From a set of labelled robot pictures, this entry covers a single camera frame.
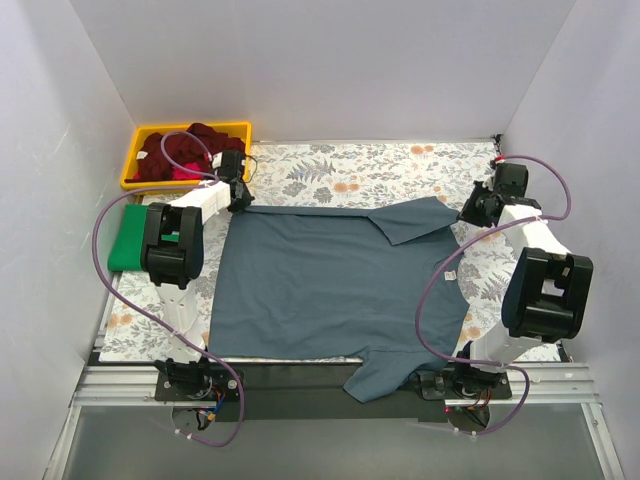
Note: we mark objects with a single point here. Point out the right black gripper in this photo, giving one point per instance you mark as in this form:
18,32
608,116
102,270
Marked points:
473,211

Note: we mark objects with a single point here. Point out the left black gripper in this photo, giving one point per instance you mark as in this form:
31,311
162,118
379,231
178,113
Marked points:
240,198

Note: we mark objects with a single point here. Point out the blue-grey t shirt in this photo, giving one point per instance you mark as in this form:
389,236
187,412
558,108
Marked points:
315,283

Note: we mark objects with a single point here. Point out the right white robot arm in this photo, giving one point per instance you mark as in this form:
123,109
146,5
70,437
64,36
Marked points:
545,299

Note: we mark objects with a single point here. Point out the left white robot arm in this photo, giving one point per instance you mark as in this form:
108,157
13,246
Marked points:
172,250

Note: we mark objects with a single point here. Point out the yellow plastic bin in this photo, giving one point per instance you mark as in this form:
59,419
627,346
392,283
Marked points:
129,170

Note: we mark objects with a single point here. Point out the pink t shirt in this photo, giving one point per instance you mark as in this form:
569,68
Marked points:
189,171

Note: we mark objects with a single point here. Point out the dark red t shirt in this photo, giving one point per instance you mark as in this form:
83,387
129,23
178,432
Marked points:
195,145

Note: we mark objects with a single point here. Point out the floral table mat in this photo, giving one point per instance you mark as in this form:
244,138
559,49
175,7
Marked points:
366,175

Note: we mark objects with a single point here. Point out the folded green t shirt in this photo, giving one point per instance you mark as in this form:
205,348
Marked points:
126,251

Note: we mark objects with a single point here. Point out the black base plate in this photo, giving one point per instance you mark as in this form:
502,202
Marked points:
315,392

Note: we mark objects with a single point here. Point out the aluminium frame rail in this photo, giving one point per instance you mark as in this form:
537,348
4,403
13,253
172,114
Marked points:
117,386

